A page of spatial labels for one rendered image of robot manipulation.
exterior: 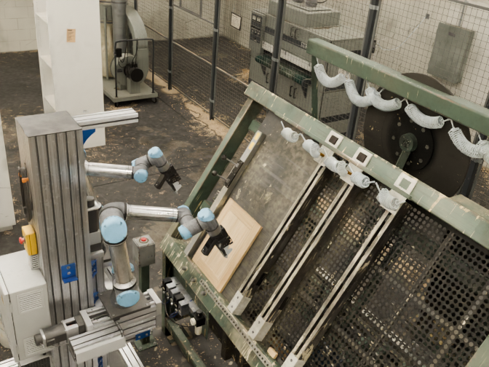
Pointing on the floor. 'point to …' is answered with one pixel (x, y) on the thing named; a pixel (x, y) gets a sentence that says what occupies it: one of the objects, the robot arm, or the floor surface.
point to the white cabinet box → (70, 59)
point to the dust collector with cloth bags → (121, 50)
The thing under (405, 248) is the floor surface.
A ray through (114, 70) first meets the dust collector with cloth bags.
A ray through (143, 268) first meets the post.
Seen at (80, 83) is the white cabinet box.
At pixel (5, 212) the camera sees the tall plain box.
